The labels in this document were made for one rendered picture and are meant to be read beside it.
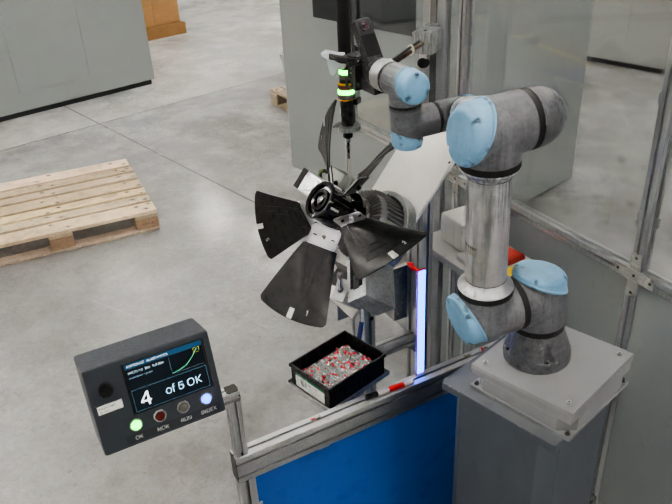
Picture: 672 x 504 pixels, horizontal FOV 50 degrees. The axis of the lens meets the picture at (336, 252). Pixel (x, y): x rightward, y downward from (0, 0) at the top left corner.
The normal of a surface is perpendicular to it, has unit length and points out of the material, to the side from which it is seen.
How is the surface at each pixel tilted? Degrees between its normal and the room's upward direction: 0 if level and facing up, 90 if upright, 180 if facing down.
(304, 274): 57
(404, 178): 50
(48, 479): 0
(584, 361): 3
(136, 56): 90
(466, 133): 85
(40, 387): 0
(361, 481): 90
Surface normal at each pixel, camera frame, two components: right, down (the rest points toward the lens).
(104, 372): 0.46, 0.18
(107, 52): 0.66, 0.34
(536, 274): 0.02, -0.89
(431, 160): -0.70, -0.35
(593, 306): -0.87, 0.27
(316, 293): -0.13, -0.14
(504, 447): -0.73, 0.36
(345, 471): 0.48, 0.41
